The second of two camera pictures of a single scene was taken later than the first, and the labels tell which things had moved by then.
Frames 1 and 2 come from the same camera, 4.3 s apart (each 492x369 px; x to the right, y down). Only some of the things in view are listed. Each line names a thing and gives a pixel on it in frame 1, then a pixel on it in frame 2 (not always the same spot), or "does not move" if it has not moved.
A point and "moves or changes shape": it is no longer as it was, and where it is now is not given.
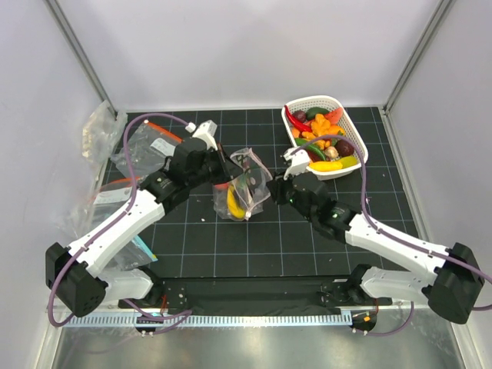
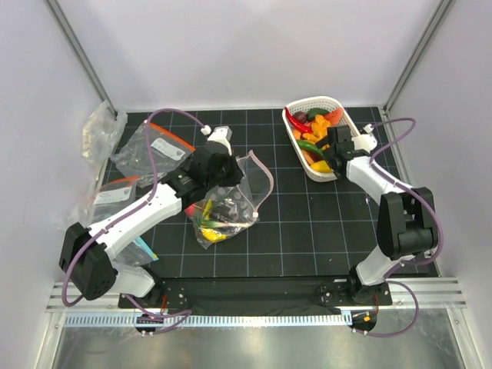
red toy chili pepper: (296, 123) does not move
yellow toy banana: (235, 210) → (210, 234)
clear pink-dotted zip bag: (241, 199) moves or changes shape
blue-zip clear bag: (134, 254) does not move
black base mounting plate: (257, 296) does not move
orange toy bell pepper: (320, 127) does not move
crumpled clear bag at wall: (102, 133) does not move
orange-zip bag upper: (147, 150) does not move
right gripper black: (277, 186) → (323, 143)
